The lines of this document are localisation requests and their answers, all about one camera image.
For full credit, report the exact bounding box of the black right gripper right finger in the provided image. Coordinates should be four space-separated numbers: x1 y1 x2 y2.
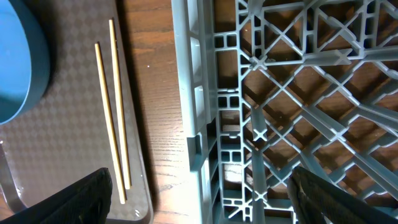
287 166 397 224

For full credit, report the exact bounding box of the brown serving tray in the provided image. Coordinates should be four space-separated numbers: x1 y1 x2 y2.
1 0 154 223

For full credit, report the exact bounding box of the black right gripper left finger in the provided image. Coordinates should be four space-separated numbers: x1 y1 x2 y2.
1 167 113 224

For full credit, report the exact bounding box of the grey dishwasher rack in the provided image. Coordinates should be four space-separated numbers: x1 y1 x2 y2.
171 0 397 223

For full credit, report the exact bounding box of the right wooden chopstick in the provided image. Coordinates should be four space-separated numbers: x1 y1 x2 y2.
109 19 131 190

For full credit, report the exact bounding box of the left wooden chopstick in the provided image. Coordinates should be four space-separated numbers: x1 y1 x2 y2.
95 42 126 205

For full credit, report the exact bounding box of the dark blue plate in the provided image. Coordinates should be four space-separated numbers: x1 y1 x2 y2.
1 0 50 124

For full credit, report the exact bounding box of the wooden chopstick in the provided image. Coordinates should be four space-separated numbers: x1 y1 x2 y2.
109 19 131 190
95 42 126 205

